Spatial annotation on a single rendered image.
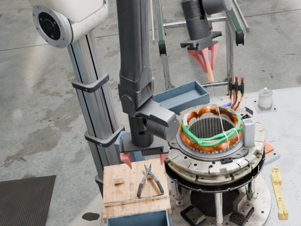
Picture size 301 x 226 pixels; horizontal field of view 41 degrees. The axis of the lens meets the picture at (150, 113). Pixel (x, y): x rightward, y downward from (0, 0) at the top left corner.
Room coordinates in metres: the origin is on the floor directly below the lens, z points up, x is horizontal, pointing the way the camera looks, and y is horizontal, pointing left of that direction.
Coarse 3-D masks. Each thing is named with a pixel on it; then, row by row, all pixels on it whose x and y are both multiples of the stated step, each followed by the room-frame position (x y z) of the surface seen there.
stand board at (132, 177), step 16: (112, 176) 0.87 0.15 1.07; (128, 176) 0.86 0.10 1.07; (160, 176) 0.84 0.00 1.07; (112, 192) 0.81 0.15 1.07; (128, 192) 0.80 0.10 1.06; (144, 192) 0.78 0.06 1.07; (160, 192) 0.77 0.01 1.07; (112, 208) 0.75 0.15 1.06; (128, 208) 0.74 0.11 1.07; (144, 208) 0.73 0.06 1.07; (160, 208) 0.72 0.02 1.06
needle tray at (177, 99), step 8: (176, 88) 1.28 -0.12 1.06; (184, 88) 1.29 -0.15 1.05; (192, 88) 1.30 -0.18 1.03; (200, 88) 1.26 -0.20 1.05; (160, 96) 1.26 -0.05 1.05; (168, 96) 1.27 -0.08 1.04; (176, 96) 1.27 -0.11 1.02; (184, 96) 1.26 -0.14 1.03; (192, 96) 1.26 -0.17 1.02; (200, 96) 1.19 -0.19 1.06; (208, 96) 1.20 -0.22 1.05; (168, 104) 1.23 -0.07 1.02; (176, 104) 1.22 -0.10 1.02; (184, 104) 1.17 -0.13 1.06; (192, 104) 1.18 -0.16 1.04; (200, 104) 1.19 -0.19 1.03; (176, 112) 1.16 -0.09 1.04
